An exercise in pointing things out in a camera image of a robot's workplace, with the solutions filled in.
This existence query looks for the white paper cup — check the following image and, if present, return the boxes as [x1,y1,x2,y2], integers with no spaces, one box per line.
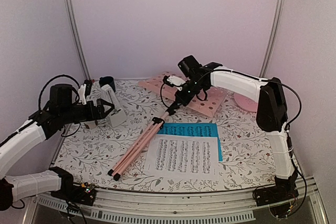
[83,120,98,130]

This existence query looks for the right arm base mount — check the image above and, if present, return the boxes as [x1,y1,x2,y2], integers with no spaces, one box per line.
[252,184,299,206]

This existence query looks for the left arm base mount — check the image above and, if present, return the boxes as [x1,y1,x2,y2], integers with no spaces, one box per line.
[50,182,97,206]

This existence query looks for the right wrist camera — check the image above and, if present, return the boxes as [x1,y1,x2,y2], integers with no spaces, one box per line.
[163,75,186,91]

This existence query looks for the white sheet music page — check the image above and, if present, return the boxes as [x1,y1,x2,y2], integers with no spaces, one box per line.
[144,134,219,180]

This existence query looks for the dark blue mug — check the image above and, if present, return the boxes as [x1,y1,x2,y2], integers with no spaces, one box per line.
[99,76,116,92]

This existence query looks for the pink music stand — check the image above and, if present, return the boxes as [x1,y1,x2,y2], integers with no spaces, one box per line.
[108,111,169,181]

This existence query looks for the floral table mat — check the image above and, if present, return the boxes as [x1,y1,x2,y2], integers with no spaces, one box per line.
[55,80,275,193]

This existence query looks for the pink plate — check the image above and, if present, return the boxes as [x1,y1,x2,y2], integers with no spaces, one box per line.
[234,93,258,113]

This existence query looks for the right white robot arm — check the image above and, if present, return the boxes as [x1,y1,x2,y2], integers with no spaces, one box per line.
[163,56,298,201]

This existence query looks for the aluminium frame post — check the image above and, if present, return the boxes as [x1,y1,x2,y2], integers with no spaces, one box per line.
[259,0,285,77]
[64,0,91,79]

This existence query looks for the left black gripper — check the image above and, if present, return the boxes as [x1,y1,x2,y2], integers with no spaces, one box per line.
[60,98,115,124]

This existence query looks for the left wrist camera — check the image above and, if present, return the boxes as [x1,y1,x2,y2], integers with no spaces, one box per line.
[78,80,92,105]

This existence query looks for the blue sheet music page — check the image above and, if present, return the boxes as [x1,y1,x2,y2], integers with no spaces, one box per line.
[157,123,223,162]

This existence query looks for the aluminium front rail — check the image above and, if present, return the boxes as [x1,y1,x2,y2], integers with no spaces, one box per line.
[22,177,331,223]

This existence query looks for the white metronome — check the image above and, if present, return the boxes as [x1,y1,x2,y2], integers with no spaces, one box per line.
[101,84,127,127]

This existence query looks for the right aluminium frame post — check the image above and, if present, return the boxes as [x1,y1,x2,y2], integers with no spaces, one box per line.
[259,0,285,77]

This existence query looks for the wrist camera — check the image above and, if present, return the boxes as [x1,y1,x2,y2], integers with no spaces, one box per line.
[78,80,92,105]
[163,75,186,91]

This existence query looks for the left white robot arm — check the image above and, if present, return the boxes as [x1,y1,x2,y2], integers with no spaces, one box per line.
[1,84,115,211]

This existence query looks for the left aluminium frame post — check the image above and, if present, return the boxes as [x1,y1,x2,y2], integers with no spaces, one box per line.
[64,0,91,79]

